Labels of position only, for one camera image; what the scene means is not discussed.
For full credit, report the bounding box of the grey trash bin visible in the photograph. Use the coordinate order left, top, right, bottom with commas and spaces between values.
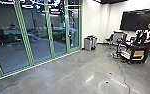
83, 37, 94, 51

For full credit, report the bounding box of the black office chair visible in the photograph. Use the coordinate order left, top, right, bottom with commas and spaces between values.
105, 30, 128, 48

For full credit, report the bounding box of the black wheeled cart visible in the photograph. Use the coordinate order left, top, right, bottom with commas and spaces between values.
119, 29, 150, 65

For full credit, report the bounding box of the white floor cable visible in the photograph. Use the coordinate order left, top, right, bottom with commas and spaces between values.
97, 77, 140, 94

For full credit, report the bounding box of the green framed glass door wall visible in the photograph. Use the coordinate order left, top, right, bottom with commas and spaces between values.
0, 0, 83, 82

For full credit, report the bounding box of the large black wall screen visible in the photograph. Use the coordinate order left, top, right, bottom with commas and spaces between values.
119, 7, 150, 32

